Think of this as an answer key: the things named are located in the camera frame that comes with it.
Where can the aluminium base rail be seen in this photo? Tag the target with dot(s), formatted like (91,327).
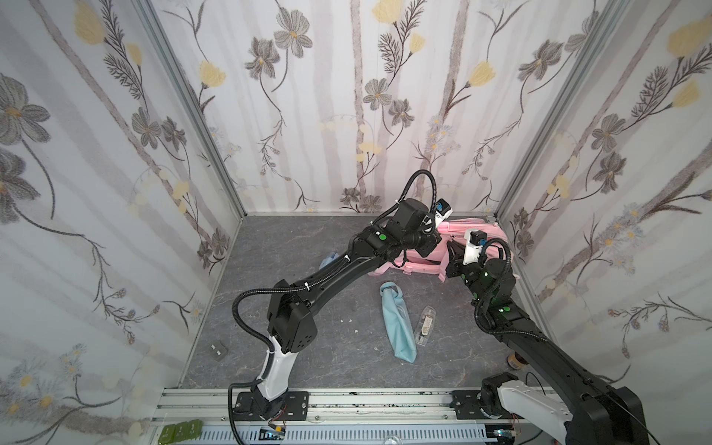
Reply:
(329,407)

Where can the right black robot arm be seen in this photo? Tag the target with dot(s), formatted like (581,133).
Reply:
(585,409)

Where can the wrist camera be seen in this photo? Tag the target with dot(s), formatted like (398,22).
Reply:
(443,209)
(476,240)

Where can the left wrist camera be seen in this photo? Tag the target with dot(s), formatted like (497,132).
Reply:
(443,209)

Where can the pink backpack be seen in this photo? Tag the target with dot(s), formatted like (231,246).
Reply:
(437,261)

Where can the teal pencil case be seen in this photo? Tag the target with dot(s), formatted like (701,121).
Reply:
(397,322)

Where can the clear plastic case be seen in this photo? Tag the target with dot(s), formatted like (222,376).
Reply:
(425,325)

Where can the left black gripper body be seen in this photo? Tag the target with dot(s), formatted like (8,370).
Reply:
(428,242)

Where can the brown bottle orange cap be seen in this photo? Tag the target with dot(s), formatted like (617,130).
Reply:
(516,362)

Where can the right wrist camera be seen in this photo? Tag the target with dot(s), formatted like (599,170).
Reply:
(476,240)

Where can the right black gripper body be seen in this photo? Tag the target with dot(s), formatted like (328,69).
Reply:
(456,267)

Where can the green circuit board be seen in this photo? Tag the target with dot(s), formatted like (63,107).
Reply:
(180,432)

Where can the white cable duct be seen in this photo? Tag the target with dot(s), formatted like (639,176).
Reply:
(368,434)

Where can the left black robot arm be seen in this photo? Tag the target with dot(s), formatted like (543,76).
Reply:
(293,307)

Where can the light blue pencil sharpener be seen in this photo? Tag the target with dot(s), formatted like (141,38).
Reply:
(329,259)

